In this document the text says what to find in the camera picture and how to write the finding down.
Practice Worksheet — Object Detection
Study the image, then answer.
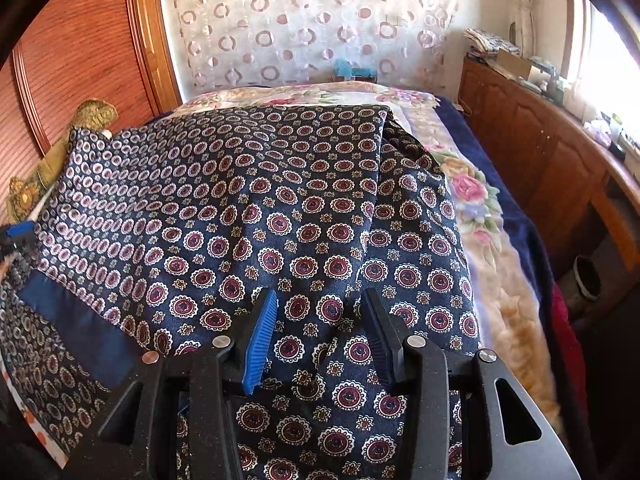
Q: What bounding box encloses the wooden framed window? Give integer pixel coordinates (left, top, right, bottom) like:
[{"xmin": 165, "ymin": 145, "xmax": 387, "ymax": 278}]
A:
[{"xmin": 565, "ymin": 0, "xmax": 640, "ymax": 126}]

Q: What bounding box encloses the white window curtain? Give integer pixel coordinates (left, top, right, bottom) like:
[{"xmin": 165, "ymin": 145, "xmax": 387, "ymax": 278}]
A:
[{"xmin": 507, "ymin": 0, "xmax": 537, "ymax": 46}]

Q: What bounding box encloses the orange fruit print sheet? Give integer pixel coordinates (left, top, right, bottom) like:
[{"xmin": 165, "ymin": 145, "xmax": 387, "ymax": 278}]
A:
[{"xmin": 15, "ymin": 400, "xmax": 67, "ymax": 467}]

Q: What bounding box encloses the white plastic bag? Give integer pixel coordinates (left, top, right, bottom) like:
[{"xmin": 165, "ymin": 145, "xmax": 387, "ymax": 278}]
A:
[{"xmin": 582, "ymin": 120, "xmax": 613, "ymax": 148}]

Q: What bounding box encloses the navy blue blanket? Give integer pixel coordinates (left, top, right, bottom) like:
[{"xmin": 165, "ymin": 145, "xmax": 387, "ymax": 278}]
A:
[{"xmin": 435, "ymin": 95, "xmax": 596, "ymax": 461}]

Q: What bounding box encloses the navy patterned shirt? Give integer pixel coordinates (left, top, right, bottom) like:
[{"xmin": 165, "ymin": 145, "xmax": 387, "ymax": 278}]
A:
[{"xmin": 0, "ymin": 104, "xmax": 483, "ymax": 480}]

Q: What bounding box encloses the blue box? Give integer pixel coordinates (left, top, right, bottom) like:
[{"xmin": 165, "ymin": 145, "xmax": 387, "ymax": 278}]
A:
[{"xmin": 332, "ymin": 59, "xmax": 376, "ymax": 83}]

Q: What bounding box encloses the red cloth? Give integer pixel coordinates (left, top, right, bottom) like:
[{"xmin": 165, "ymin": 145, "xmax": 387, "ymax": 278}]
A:
[{"xmin": 550, "ymin": 285, "xmax": 587, "ymax": 411}]

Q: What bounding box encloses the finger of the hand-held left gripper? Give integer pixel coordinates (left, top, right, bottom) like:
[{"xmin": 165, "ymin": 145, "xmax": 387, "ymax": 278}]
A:
[{"xmin": 0, "ymin": 221, "xmax": 37, "ymax": 273}]

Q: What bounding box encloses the olive patterned pillow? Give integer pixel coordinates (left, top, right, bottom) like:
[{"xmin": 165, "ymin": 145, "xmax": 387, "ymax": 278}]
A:
[{"xmin": 7, "ymin": 100, "xmax": 121, "ymax": 223}]

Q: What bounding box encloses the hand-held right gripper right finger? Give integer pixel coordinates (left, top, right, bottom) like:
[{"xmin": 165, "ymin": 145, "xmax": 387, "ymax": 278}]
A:
[{"xmin": 361, "ymin": 287, "xmax": 583, "ymax": 480}]

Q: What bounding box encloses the long wooden cabinet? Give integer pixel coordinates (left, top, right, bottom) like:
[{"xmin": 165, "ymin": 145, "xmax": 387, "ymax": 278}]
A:
[{"xmin": 457, "ymin": 55, "xmax": 640, "ymax": 281}]

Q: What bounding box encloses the stack of folded cloths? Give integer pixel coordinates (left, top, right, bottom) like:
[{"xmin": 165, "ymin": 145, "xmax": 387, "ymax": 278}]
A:
[{"xmin": 464, "ymin": 27, "xmax": 521, "ymax": 58}]

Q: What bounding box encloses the wooden slatted wardrobe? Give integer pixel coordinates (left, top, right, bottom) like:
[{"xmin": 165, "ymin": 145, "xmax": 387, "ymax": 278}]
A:
[{"xmin": 0, "ymin": 0, "xmax": 183, "ymax": 221}]

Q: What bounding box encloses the dark trash bin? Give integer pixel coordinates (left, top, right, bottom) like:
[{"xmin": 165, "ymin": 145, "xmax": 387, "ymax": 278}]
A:
[{"xmin": 572, "ymin": 255, "xmax": 603, "ymax": 303}]

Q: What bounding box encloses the cardboard box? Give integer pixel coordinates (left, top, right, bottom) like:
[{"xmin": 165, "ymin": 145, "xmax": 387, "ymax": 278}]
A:
[{"xmin": 492, "ymin": 51, "xmax": 533, "ymax": 78}]

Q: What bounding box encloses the sheer circle-patterned curtain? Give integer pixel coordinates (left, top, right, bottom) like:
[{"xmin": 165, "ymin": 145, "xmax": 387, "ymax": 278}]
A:
[{"xmin": 157, "ymin": 0, "xmax": 461, "ymax": 93}]

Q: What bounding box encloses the floral blanket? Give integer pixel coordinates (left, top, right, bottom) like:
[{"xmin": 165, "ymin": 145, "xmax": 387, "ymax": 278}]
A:
[{"xmin": 180, "ymin": 82, "xmax": 561, "ymax": 431}]

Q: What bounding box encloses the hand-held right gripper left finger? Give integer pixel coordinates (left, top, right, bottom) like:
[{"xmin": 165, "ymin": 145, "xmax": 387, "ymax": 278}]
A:
[{"xmin": 62, "ymin": 287, "xmax": 279, "ymax": 480}]

